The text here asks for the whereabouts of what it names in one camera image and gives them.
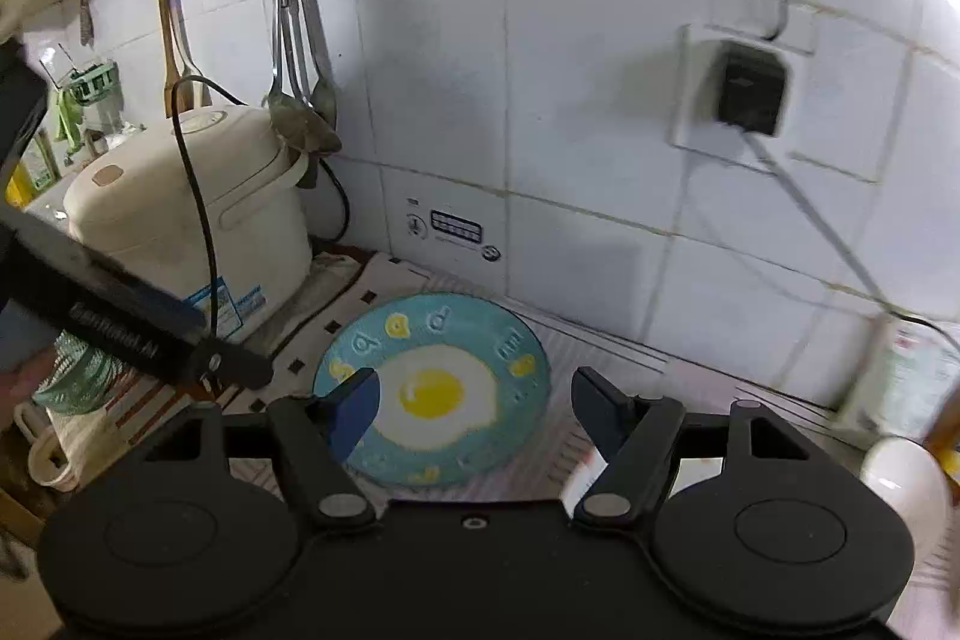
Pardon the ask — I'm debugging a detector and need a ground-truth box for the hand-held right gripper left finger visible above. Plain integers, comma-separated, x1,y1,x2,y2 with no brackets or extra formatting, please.
146,368,382,532

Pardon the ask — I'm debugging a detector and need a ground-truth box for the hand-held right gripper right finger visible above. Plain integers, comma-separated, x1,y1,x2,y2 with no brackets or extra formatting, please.
571,368,815,526

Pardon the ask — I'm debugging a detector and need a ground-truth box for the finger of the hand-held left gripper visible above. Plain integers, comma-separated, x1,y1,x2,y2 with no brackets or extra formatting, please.
180,323,274,390

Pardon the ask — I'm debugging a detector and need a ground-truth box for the blue egg-print plate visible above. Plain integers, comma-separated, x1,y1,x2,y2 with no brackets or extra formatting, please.
313,295,552,489

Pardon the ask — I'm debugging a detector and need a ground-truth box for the white black-rimmed bowl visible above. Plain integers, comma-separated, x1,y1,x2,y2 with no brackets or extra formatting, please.
859,436,955,540

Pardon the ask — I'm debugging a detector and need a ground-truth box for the line-patterned counter mat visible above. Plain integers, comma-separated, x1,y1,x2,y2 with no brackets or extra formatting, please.
45,248,960,618

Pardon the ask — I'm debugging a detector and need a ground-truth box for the yellow-label bottle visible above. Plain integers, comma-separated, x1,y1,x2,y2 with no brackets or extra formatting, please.
9,128,62,208

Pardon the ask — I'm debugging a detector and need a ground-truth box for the cream rice cooker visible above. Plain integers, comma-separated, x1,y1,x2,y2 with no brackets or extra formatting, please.
62,104,314,341

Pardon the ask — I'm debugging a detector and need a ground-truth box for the white mug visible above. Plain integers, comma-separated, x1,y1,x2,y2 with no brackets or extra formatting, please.
13,398,82,489

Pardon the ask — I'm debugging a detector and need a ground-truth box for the metal ladle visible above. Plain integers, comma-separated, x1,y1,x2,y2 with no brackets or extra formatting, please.
266,0,344,156

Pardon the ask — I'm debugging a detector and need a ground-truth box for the wooden spatula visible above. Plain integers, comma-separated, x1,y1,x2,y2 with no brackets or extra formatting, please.
152,0,215,118

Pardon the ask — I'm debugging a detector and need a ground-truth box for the white plastic packet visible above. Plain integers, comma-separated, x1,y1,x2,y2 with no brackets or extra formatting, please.
844,314,960,447

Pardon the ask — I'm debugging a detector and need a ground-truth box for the black plug in socket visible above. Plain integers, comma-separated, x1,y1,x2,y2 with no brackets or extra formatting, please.
670,21,820,170

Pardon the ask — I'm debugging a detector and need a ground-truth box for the black power plug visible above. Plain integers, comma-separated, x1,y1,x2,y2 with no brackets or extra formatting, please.
715,40,794,137

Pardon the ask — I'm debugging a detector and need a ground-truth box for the black rice cooker cable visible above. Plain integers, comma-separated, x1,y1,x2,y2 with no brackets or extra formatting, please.
171,76,353,342

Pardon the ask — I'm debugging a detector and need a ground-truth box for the white wall sticker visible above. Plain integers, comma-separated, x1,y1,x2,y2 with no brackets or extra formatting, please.
403,196,505,266

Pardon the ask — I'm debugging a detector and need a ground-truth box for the black plug cable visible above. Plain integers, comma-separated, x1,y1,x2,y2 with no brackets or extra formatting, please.
739,130,960,345

